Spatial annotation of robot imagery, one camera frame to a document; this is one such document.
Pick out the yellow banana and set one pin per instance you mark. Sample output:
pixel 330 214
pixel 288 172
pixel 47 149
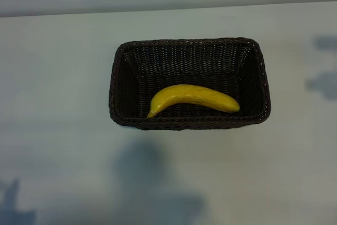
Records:
pixel 189 94

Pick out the dark brown wicker basket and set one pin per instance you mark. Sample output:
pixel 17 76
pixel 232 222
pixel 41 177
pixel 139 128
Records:
pixel 184 61

